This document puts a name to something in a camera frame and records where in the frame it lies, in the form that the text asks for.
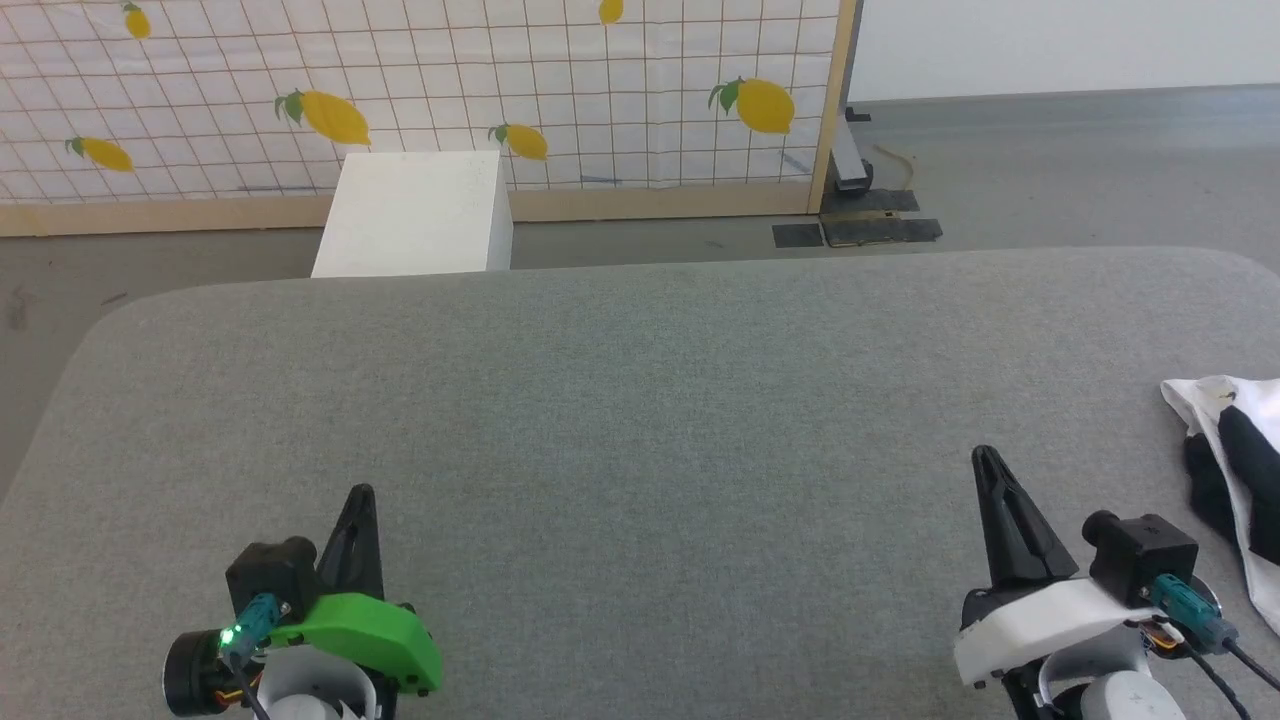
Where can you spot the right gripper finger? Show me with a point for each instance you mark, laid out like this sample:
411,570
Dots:
1020,540

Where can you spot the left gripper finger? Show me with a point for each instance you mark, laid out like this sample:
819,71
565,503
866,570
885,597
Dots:
358,550

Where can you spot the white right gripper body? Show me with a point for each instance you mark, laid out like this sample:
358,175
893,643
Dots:
1040,625

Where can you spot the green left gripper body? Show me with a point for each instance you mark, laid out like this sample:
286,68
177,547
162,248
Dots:
380,640

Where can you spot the white and black t-shirt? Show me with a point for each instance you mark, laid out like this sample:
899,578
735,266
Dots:
1200,400

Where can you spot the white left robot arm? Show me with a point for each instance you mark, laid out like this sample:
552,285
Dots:
310,695

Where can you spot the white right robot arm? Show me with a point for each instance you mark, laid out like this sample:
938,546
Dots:
1130,700

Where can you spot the large black floor tape patch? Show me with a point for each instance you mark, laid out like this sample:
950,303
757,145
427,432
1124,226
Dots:
885,231

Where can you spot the white rectangular box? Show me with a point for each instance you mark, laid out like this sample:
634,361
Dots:
410,215

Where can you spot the long black floor tape strip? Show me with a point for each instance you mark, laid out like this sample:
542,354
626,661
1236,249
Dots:
880,200

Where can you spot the small black floor tape patch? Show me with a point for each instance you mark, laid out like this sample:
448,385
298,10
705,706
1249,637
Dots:
797,235

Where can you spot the grey metal screen foot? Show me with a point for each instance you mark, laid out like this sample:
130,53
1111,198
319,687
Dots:
850,160

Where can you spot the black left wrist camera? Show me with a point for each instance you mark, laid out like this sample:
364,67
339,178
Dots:
270,575

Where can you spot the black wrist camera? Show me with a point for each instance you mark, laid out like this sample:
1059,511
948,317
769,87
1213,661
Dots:
1145,555
270,575

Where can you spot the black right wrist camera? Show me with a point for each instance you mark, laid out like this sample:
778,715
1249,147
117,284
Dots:
1145,555

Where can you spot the lemon print screen wooden frame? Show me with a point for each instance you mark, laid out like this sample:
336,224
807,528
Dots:
600,70

